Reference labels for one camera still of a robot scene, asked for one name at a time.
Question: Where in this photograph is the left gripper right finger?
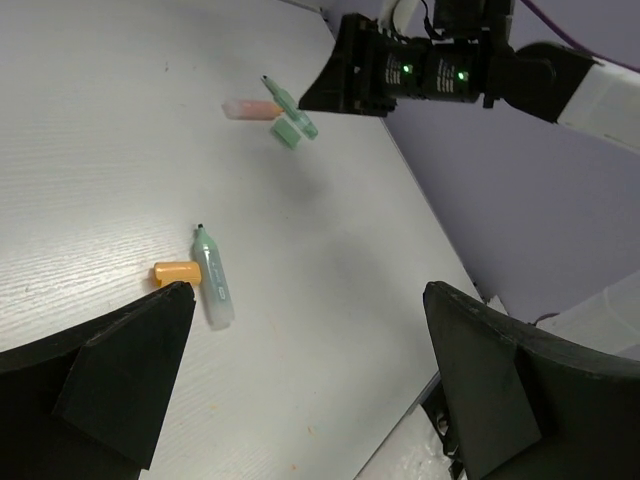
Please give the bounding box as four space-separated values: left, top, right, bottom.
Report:
422 281 639 479

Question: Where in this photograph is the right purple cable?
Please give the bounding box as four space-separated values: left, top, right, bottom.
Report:
519 0 640 71

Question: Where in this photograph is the yellow highlighter cap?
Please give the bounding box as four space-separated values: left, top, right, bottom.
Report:
151 261 202 287

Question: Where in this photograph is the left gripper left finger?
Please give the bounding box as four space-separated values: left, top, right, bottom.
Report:
1 282 195 479

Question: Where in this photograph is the green marker cap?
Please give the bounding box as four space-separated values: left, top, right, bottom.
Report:
270 118 301 150

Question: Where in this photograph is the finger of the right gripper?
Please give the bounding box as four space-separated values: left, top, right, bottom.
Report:
298 29 360 114

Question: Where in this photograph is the light green highlighter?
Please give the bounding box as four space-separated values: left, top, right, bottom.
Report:
193 224 235 330

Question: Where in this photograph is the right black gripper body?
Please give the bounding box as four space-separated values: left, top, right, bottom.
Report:
339 1 514 117

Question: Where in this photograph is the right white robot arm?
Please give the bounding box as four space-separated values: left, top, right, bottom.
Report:
299 1 639 151

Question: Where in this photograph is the dark green marker pen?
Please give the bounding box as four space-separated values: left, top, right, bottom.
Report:
261 75 318 140

